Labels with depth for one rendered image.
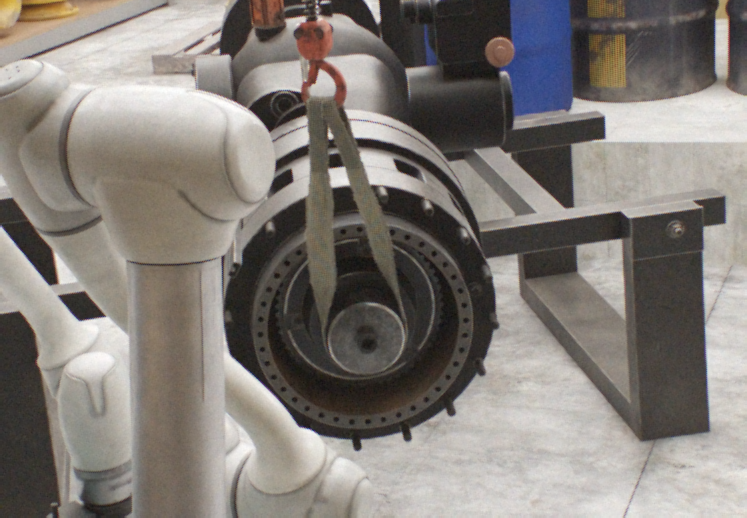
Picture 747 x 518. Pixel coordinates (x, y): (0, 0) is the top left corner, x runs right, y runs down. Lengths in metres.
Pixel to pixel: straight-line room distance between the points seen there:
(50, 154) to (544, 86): 4.05
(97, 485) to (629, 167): 3.36
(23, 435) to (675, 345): 1.68
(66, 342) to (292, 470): 0.58
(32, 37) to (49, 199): 8.45
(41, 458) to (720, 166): 2.54
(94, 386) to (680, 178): 3.39
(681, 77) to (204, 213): 4.41
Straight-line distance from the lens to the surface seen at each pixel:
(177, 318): 1.58
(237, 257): 2.70
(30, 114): 1.62
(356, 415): 2.81
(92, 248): 1.72
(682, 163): 5.27
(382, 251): 2.65
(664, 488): 3.93
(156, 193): 1.53
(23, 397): 3.80
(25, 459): 3.87
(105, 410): 2.20
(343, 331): 2.67
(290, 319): 2.81
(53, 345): 2.33
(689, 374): 4.11
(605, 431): 4.20
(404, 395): 2.84
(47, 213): 1.68
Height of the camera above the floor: 1.89
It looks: 18 degrees down
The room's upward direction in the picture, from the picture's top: 6 degrees counter-clockwise
